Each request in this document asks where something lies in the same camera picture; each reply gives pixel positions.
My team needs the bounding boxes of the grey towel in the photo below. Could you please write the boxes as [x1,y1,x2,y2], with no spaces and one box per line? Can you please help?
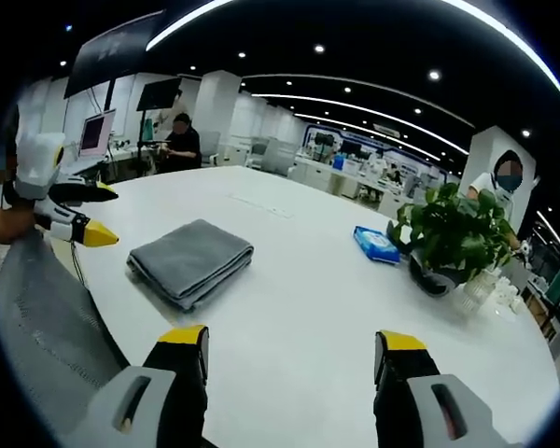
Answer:
[126,218,256,313]

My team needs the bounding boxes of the pink computer monitor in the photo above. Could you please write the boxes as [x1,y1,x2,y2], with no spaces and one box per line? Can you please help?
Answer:
[77,108,118,158]

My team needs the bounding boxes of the black curved object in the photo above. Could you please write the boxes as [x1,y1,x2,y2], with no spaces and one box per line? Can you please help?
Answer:
[385,218,468,298]

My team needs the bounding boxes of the grey mesh chair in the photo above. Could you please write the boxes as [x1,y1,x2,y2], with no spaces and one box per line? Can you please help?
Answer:
[0,231,132,430]

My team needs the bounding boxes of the black monitor on stand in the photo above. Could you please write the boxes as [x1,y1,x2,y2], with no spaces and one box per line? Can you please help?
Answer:
[135,77,183,112]

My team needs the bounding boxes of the blue wet wipes pack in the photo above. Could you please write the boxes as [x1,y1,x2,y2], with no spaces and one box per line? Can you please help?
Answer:
[352,225,401,266]

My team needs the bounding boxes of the black hanging screen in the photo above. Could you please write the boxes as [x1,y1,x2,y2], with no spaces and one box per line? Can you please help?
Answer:
[63,8,167,100]

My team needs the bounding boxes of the green potted plant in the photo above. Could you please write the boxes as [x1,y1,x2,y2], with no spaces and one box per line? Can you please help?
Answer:
[393,181,519,312]

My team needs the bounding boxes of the black cable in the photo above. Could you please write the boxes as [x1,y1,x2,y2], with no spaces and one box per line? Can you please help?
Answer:
[69,240,89,286]

